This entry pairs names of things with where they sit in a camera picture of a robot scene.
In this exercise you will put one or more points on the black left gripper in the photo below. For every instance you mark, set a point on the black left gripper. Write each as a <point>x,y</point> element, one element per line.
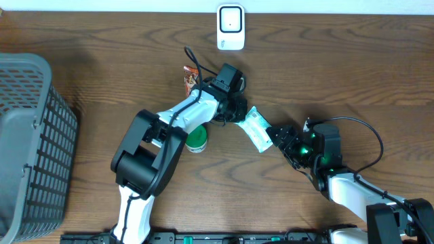
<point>241,112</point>

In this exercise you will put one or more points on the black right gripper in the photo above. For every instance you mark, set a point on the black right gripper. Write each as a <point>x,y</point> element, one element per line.
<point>287,131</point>

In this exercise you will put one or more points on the white wet wipes pack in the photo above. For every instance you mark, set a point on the white wet wipes pack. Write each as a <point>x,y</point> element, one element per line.
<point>255,126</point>

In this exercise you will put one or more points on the green lid jar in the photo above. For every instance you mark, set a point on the green lid jar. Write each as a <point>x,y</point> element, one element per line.
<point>197,140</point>

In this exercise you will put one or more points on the orange chocolate bar wrapper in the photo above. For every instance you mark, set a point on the orange chocolate bar wrapper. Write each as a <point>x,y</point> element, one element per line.
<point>190,78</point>

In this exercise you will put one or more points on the grey plastic basket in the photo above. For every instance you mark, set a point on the grey plastic basket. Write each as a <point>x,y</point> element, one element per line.
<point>38,142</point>

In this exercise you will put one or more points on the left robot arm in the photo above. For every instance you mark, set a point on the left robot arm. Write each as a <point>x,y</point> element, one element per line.
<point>150,150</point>

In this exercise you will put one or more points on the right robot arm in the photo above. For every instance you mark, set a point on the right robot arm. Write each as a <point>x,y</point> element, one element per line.
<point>387,216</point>

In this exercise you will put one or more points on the white barcode scanner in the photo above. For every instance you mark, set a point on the white barcode scanner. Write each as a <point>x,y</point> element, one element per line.
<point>230,27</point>

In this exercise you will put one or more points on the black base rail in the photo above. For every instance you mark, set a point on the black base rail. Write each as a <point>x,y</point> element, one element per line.
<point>191,238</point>

